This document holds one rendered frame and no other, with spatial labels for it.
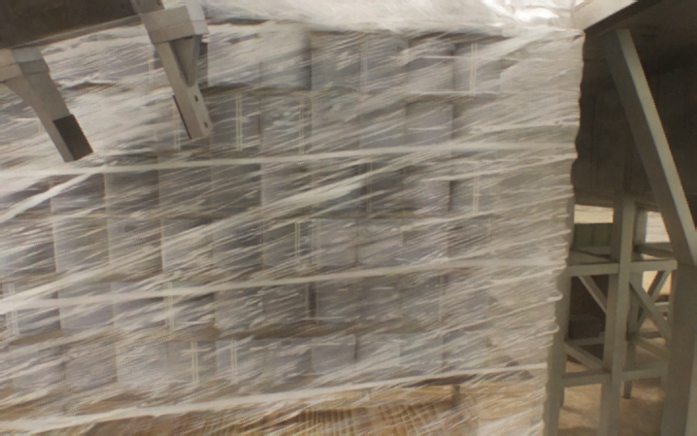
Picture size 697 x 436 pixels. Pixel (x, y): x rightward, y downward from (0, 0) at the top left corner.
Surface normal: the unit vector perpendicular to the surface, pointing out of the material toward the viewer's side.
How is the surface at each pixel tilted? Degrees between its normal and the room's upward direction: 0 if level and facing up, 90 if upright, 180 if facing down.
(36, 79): 83
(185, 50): 113
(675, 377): 90
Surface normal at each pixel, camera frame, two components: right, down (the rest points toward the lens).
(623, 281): 0.11, 0.11
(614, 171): -0.99, 0.04
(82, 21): -0.04, 0.49
